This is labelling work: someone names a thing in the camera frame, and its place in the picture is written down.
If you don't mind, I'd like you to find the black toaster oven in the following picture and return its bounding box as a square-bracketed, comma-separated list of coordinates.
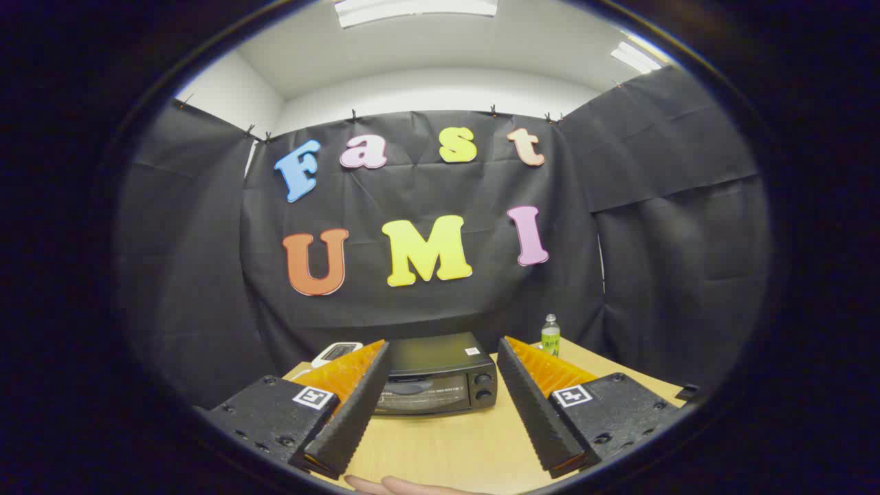
[375, 332, 498, 417]

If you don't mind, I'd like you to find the black backdrop cloth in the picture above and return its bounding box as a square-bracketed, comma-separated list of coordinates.
[117, 65, 771, 413]

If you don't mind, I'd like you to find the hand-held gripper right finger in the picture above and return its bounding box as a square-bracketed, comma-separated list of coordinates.
[496, 335, 688, 480]

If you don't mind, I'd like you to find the small ceiling light panel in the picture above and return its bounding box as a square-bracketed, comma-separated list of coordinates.
[610, 41, 663, 75]

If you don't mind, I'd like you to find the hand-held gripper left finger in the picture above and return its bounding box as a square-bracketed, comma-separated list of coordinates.
[206, 339, 393, 481]

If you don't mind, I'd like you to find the long ceiling light panel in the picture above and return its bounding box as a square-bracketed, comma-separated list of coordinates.
[333, 0, 499, 29]

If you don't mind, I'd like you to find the green label drink bottle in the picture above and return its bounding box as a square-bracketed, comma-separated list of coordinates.
[541, 314, 561, 358]

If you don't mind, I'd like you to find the white pop-up toaster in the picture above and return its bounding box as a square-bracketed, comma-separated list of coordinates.
[311, 341, 364, 369]

